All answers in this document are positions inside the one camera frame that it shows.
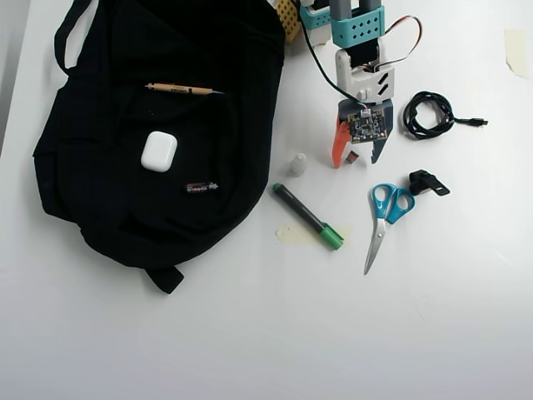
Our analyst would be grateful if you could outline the white earbuds case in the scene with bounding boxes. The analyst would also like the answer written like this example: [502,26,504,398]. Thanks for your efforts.
[140,130,179,172]

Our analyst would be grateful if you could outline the yellow perforated plastic part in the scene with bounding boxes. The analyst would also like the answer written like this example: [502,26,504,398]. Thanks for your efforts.
[274,0,301,43]

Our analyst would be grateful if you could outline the black cylindrical battery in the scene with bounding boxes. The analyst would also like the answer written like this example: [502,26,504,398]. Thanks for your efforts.
[183,181,221,195]

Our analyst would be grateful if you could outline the white and red servo wire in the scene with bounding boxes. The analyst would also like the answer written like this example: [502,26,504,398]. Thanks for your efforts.
[374,15,422,70]

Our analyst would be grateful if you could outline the beige masking tape strip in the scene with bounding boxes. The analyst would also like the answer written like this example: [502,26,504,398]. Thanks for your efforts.
[504,27,530,80]

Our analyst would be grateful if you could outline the coiled black usb cable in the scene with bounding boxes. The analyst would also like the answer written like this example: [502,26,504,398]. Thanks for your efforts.
[401,90,490,141]

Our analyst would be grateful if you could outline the gripper camera circuit board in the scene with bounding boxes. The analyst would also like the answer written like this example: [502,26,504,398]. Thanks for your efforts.
[347,108,389,145]

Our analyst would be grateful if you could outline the blue handled scissors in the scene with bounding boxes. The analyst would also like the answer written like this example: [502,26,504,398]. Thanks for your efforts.
[363,182,416,276]

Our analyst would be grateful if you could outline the small white dropper bottle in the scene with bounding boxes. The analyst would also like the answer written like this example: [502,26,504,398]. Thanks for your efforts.
[286,152,309,178]

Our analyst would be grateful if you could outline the black rubber strap mount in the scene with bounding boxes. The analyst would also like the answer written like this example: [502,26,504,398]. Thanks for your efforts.
[406,168,451,198]

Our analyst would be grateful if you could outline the black fabric backpack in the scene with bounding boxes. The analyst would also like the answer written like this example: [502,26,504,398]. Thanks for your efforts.
[32,0,287,295]

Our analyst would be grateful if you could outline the stained beige tape patch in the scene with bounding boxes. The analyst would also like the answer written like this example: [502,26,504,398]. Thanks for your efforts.
[274,222,354,248]

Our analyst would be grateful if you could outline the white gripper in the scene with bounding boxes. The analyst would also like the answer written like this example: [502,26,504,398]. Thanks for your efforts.
[331,39,396,169]

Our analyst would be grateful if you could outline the black camera cable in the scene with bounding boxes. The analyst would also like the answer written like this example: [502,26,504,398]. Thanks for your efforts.
[296,12,366,110]

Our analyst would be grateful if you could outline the green and black marker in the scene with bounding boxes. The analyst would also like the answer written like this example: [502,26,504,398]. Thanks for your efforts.
[272,182,346,252]

